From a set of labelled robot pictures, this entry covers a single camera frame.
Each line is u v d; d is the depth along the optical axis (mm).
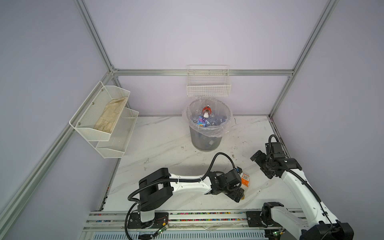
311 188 458
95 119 768
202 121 840
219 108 928
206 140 924
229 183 603
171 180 462
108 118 782
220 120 860
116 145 905
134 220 732
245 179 842
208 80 939
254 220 730
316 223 396
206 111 888
